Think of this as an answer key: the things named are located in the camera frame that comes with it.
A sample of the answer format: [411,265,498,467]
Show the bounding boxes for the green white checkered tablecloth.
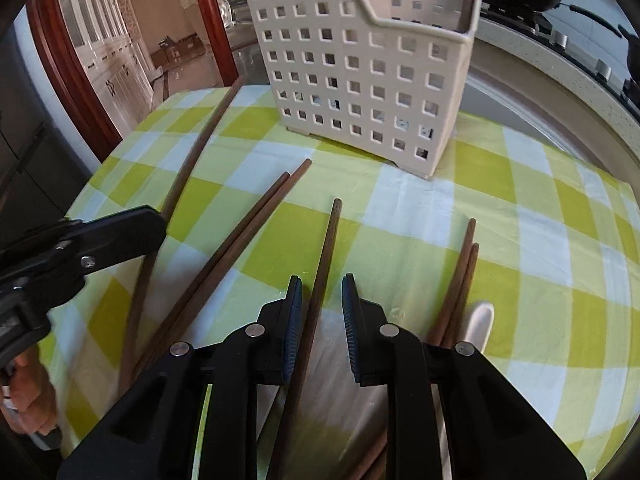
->
[37,84,640,480]

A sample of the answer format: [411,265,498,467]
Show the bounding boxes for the black gas stove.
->
[480,0,639,122]

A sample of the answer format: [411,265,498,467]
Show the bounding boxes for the black lidded pot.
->
[618,25,640,82]

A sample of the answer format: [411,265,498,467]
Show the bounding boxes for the white perforated plastic basket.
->
[247,0,482,178]

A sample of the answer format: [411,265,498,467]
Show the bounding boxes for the person's left hand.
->
[1,344,58,436]

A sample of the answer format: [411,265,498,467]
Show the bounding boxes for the red wooden door frame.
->
[27,0,238,158]

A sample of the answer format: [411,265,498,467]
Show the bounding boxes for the white kitchen counter cabinets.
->
[461,20,640,194]

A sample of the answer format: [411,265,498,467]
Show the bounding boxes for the white tall cabinet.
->
[58,0,153,138]

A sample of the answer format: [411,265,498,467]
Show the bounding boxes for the white ceramic spoon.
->
[461,300,495,353]

